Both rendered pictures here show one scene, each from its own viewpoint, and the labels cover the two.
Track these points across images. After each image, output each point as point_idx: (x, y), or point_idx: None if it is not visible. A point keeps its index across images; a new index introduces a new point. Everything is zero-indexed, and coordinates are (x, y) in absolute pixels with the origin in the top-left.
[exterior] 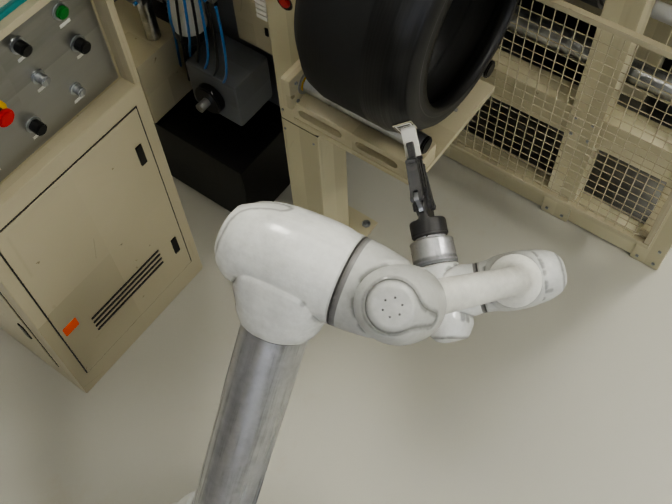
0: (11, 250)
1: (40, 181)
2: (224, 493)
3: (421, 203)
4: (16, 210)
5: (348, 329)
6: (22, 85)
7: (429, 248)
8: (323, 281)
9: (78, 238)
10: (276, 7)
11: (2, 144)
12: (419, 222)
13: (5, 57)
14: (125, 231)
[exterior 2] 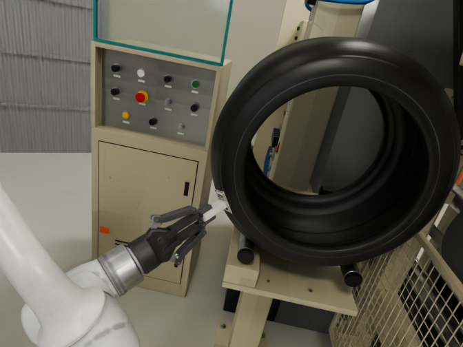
0: (103, 155)
1: (134, 141)
2: None
3: (154, 226)
4: (116, 141)
5: None
6: (160, 98)
7: (113, 250)
8: None
9: (133, 191)
10: (275, 153)
11: (136, 113)
12: (139, 237)
13: (160, 78)
14: None
